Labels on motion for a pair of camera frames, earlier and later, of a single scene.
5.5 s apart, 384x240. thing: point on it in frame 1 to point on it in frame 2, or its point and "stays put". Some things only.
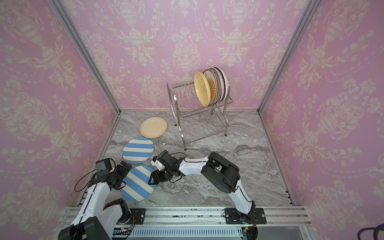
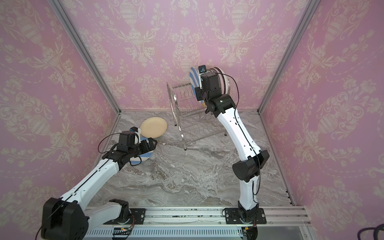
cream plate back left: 153,127 stays put
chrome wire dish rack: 196,121 stays put
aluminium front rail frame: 210,223 stays put
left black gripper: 124,171 to 146,148
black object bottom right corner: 376,229 stays put
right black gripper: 160,173 to 198,93
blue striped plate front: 137,188 to 194,77
